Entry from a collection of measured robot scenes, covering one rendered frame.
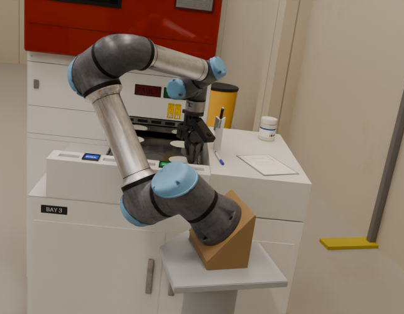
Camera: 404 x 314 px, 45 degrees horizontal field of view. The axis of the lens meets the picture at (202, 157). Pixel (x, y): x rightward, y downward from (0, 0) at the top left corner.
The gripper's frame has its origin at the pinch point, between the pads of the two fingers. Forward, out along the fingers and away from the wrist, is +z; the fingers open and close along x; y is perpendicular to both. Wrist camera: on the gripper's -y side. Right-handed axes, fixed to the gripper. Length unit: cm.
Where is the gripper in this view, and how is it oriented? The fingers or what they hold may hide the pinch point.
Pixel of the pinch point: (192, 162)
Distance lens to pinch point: 188.8
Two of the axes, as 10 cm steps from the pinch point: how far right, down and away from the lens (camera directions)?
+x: -7.4, 1.3, -6.6
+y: -6.7, -3.1, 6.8
